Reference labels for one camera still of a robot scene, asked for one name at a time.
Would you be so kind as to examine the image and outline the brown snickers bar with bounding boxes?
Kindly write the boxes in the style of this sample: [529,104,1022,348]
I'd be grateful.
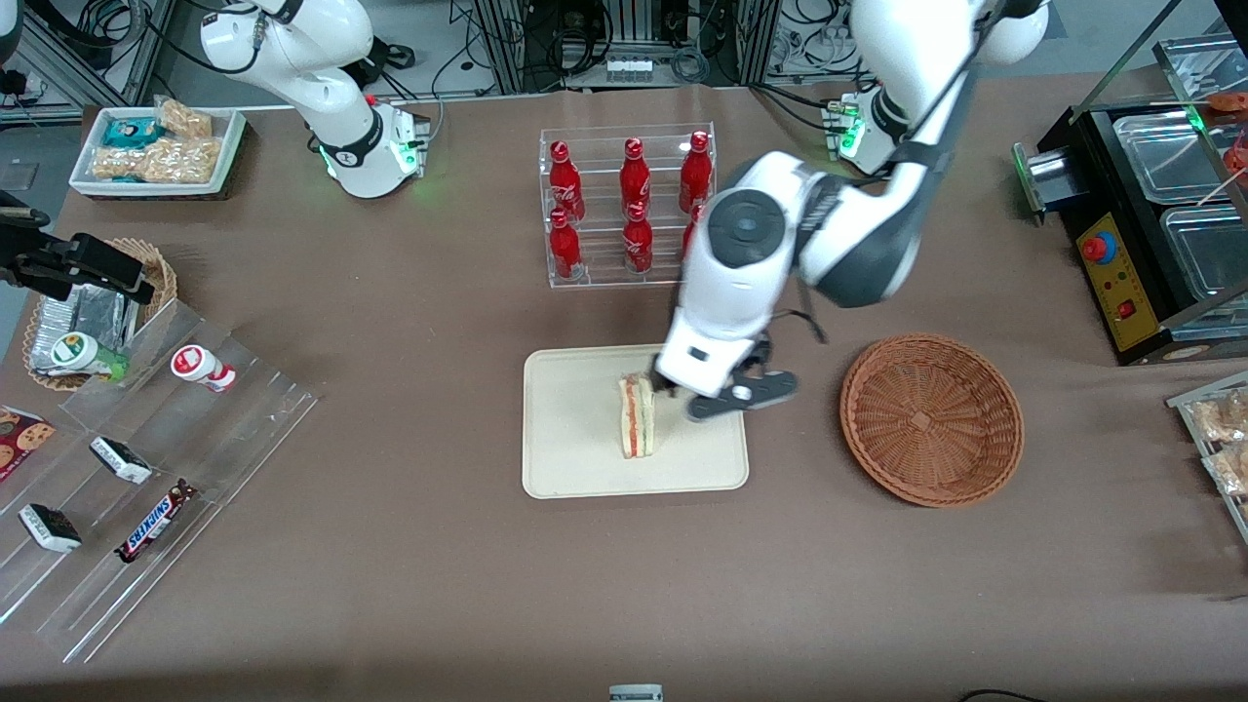
[114,478,199,565]

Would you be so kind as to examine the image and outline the small rice cracker pack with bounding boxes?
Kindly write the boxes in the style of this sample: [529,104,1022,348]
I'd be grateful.
[156,97,214,139]

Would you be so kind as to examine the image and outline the triangular sandwich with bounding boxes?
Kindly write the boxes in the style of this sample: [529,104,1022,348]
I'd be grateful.
[617,372,661,460]

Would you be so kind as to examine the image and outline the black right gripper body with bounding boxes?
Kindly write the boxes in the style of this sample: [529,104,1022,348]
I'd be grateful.
[0,239,75,298]

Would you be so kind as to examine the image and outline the aluminium equipment frame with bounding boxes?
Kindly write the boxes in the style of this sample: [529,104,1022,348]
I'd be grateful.
[473,0,781,95]

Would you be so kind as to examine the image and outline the clear acrylic stepped shelf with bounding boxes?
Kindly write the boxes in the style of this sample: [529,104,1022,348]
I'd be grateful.
[0,297,321,666]

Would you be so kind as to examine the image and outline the large brown wicker basket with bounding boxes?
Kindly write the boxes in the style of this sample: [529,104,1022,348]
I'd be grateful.
[839,333,1026,509]

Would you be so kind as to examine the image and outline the beige plastic tray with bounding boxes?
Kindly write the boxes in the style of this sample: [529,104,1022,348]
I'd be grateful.
[522,340,751,500]

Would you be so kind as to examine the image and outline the clear food container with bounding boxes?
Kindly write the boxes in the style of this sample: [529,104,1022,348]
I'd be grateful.
[1113,109,1231,206]
[1160,205,1248,303]

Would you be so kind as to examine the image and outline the small brown wicker basket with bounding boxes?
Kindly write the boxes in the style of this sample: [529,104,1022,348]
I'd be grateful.
[21,237,179,393]

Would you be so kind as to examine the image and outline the teal snack packet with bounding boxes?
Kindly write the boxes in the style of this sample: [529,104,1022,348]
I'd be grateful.
[102,117,167,149]

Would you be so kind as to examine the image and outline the red cookie package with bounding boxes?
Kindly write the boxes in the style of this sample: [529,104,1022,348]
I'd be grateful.
[0,405,57,484]

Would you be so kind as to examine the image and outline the clear acrylic bottle rack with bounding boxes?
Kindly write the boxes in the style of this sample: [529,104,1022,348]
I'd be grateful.
[538,122,718,290]

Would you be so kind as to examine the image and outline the large rice cracker pack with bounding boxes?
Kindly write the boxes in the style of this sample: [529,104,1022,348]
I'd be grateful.
[91,136,223,186]

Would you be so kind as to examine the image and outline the black food warmer machine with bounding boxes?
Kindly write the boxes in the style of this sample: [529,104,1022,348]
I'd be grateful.
[1012,0,1248,368]

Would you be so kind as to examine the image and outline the black white chocolate bar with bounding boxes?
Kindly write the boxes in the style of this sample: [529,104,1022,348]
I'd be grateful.
[89,436,154,486]
[19,503,84,555]

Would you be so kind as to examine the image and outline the red white yoghurt bottle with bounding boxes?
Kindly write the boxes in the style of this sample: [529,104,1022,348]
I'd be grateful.
[171,344,238,394]

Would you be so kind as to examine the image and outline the metal tray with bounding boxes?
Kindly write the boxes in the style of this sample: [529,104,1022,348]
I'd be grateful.
[1167,370,1248,545]

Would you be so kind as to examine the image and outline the clear bagged pastry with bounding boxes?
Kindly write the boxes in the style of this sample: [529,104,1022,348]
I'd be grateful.
[1201,444,1248,498]
[1191,390,1248,445]

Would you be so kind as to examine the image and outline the green white yoghurt bottle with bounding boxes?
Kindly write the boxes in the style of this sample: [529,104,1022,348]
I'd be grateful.
[49,331,131,383]

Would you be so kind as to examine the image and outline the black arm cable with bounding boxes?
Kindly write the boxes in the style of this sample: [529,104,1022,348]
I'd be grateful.
[775,307,830,344]

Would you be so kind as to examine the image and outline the silver foil packet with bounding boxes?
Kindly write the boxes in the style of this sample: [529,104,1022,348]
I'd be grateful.
[29,295,81,371]
[73,285,139,354]

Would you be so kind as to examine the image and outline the white snack tray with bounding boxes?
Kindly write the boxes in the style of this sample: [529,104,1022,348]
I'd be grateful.
[68,105,250,202]

